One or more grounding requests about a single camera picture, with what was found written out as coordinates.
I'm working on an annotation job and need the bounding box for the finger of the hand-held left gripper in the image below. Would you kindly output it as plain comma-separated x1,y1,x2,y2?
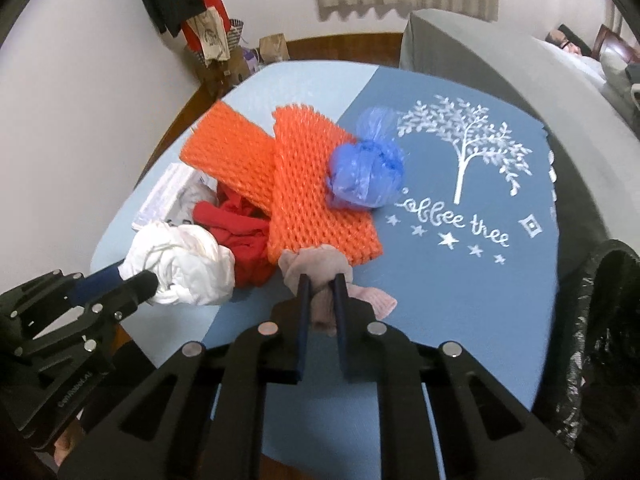
0,265,126,333
20,270,161,361

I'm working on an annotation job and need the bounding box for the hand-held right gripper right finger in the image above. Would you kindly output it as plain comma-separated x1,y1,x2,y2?
332,274,586,480

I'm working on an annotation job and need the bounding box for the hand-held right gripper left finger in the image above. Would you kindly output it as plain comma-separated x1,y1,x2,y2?
57,274,313,480

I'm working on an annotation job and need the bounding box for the white cloth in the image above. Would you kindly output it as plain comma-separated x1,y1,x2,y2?
121,221,236,307

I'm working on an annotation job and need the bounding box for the pink sock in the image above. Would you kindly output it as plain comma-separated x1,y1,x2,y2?
277,244,398,336

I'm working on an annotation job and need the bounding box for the red cloth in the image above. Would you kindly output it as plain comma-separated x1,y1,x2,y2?
194,185,275,288

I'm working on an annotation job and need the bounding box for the large orange foam net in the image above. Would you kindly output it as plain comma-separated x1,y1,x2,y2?
266,104,385,267

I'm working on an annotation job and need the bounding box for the blue plastic bag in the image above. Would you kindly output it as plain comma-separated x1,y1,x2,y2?
326,106,406,210

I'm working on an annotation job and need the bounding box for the black trash bin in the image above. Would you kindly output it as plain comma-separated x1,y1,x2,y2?
540,239,640,480

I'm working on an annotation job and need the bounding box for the blue tree print tablecloth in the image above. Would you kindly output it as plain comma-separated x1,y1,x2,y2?
210,64,561,480

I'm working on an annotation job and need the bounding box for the small orange foam net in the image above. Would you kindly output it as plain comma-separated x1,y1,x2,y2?
179,101,277,211

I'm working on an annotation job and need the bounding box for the beige printed tote bag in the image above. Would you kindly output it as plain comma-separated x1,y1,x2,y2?
190,7,232,67

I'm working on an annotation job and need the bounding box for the brown paper bag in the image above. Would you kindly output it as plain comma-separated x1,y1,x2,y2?
259,34,292,64

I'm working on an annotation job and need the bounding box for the red bag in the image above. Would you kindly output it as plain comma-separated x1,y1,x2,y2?
181,0,236,51

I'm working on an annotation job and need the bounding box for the grey bed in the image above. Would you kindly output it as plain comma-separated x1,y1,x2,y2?
400,8,640,281

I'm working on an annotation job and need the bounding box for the grey pillow stack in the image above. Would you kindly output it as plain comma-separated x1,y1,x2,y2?
599,50,640,111

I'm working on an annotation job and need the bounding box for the dark wooden headboard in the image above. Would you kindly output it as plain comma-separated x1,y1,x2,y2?
592,24,640,68

